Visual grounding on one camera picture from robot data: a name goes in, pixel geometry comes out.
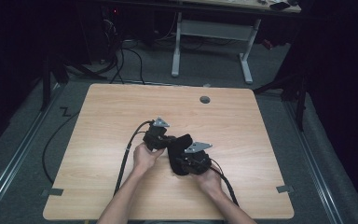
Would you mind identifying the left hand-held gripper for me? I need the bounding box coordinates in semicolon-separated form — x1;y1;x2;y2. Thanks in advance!
143;117;175;151

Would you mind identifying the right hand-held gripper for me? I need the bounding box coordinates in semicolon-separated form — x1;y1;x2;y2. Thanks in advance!
178;141;214;175

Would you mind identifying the black sock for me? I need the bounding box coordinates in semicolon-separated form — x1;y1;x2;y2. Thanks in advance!
167;148;191;177
167;133;194;158

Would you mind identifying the person's left hand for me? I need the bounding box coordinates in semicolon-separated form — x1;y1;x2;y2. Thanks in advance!
132;142;166;175

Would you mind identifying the person's right hand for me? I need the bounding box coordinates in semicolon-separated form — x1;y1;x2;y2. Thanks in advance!
195;169;224;197

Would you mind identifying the grey tape piece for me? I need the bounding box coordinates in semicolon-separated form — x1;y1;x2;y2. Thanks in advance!
40;188;65;198
275;185;296;194

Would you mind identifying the black metal stand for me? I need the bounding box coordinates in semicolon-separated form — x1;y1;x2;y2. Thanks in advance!
254;69;310;132
38;54;71;112

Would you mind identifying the white-legged desk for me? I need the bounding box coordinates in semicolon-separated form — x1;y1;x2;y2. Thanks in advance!
167;0;303;86

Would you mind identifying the black device on desk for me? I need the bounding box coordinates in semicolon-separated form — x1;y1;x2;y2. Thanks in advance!
268;1;292;11

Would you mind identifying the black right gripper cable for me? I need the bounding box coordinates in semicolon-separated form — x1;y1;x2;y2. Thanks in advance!
209;158;241;208

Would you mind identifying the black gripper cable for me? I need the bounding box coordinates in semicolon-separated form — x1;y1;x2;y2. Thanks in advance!
113;119;155;198
209;158;241;208

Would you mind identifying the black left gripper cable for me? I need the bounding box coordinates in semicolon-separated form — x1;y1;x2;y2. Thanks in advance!
113;119;155;198

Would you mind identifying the bundle of black cables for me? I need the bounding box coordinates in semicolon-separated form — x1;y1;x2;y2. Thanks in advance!
88;17;146;86

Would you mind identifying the black floor cable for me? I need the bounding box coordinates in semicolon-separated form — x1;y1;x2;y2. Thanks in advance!
41;110;81;185

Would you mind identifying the metal floor rail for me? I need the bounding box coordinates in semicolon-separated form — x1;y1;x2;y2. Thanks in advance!
282;98;345;224
0;82;66;218

